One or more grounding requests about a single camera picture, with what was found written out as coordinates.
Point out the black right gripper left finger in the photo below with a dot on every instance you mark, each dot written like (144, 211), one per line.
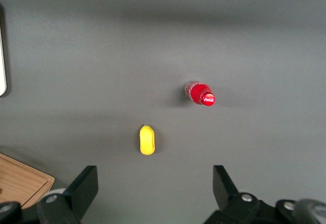
(74, 198)

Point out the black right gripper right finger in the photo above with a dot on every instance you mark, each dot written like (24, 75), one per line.
(229, 203)

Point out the white rectangular tray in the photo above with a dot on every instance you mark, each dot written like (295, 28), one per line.
(2, 76)

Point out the wooden drawer cabinet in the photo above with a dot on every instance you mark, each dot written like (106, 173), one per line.
(20, 178)

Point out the yellow lemon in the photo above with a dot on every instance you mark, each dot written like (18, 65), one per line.
(147, 140)

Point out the red cola bottle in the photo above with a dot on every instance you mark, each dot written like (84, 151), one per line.
(200, 94)

